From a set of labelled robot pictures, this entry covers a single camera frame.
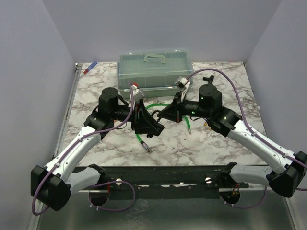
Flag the translucent green plastic toolbox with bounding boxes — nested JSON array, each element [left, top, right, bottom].
[[117, 48, 194, 99]]

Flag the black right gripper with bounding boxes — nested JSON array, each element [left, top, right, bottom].
[[158, 91, 212, 123]]

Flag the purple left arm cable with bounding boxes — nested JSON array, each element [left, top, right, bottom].
[[32, 80, 137, 216]]

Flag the blue red screwdriver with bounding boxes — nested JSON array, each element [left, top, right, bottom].
[[83, 61, 97, 74]]

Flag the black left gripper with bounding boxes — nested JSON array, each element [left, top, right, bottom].
[[111, 99, 158, 134]]

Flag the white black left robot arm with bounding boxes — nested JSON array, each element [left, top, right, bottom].
[[30, 85, 164, 215]]

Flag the black metal base rail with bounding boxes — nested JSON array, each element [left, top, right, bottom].
[[71, 164, 279, 201]]

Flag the green cable lock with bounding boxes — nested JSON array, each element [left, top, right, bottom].
[[136, 103, 191, 153]]

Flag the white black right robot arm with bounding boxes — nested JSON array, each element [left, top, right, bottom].
[[158, 84, 307, 197]]

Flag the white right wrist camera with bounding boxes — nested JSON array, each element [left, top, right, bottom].
[[175, 76, 190, 101]]

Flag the yellow handled needle-nose pliers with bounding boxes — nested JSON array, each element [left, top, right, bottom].
[[204, 122, 212, 130]]

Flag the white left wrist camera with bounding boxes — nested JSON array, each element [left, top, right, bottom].
[[131, 83, 145, 102]]

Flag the black T-handle tool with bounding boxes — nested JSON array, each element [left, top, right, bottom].
[[202, 75, 214, 84]]

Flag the black padlock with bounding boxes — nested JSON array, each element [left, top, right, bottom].
[[150, 110, 164, 136]]

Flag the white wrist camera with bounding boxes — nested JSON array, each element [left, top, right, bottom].
[[175, 76, 190, 101], [131, 83, 145, 102]]

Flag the left side aluminium rail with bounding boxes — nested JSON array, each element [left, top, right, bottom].
[[53, 63, 83, 158]]

